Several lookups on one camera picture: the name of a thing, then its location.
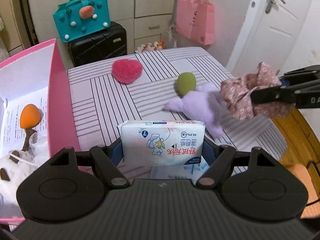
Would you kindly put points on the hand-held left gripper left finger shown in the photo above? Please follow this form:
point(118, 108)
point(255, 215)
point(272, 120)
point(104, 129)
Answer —
point(115, 153)

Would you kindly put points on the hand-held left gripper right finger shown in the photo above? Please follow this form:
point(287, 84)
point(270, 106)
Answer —
point(208, 152)

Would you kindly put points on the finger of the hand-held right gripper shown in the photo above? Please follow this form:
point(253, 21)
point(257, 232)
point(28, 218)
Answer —
point(272, 96)
point(305, 73)

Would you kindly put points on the floral fabric pouch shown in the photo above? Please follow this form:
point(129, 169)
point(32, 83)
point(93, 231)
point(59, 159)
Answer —
point(237, 95)

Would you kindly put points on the purple plush toy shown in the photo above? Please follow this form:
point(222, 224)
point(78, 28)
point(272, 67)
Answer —
point(200, 107)

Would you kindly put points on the white wet wipes packet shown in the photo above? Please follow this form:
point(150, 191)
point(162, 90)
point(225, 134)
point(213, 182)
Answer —
point(162, 142)

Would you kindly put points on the green plush ball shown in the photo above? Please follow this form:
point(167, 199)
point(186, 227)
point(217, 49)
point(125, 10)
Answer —
point(186, 83)

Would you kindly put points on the pink cardboard box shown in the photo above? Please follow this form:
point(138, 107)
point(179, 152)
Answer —
point(60, 100)

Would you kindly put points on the pink heart plush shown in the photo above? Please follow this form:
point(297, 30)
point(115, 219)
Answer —
point(126, 70)

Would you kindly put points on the orange plush ball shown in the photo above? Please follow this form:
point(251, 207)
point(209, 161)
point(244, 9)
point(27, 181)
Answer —
point(30, 116)

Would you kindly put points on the white cat plush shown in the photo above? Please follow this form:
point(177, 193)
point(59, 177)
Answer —
point(17, 170)

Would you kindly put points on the white door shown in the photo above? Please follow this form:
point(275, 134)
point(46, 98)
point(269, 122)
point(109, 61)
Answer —
point(282, 30)

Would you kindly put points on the black hard suitcase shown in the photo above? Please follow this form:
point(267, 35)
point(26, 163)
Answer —
point(100, 47)

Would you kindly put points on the pink paper gift bag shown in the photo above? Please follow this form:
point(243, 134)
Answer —
point(195, 20)

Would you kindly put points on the clear plastic bag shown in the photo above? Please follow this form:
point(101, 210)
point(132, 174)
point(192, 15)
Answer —
point(172, 33)

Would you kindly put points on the teal felt handbag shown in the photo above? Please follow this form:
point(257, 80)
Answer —
point(100, 15)

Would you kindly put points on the light grey wardrobe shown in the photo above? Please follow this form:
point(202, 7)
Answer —
point(150, 0)

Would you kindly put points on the black metal pole stand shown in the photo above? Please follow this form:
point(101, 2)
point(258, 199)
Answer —
point(30, 17)

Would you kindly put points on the tan wooden cabinet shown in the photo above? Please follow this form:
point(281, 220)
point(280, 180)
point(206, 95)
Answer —
point(12, 10)

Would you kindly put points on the small blue wall sticker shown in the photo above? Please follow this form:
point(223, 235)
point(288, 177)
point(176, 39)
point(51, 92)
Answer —
point(253, 4)

